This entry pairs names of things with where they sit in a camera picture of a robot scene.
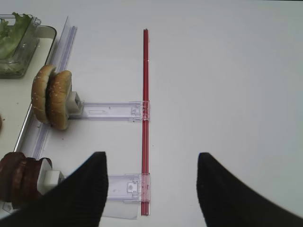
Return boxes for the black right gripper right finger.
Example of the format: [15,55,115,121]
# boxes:
[197,153,303,227]

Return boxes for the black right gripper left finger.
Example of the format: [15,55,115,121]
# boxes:
[0,152,108,227]

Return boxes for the dark meat patty inner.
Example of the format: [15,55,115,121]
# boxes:
[11,157,53,209]

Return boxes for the dark meat patty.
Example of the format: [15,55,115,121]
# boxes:
[11,157,53,209]
[0,152,25,202]

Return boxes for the dark meat patty outer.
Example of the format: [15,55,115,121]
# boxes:
[0,152,25,202]

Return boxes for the green lettuce leaves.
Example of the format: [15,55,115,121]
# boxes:
[0,12,32,60]

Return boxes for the white patty pusher block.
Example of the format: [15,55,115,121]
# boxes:
[37,158,65,195]

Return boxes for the clear patty pusher track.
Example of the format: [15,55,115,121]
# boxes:
[107,174,150,203]

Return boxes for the white bun pusher block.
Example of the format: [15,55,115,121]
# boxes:
[66,91,83,117]

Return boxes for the clear bun pusher track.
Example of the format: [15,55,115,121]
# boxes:
[69,101,143,122]

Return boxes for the sesame burger bun near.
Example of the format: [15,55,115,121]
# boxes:
[46,70,72,130]

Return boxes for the sesame burger bun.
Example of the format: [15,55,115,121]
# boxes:
[46,70,72,130]
[31,64,56,123]

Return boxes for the white metal tray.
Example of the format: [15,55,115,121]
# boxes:
[0,25,58,152]

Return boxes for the sesame burger bun far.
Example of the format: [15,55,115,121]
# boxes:
[31,64,56,123]

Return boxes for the clear plastic salad container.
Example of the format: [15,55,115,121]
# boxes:
[0,14,41,79]

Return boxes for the right red strip rail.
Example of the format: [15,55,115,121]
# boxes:
[141,29,150,216]

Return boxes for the right clear divider rail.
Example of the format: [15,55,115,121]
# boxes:
[29,21,76,159]

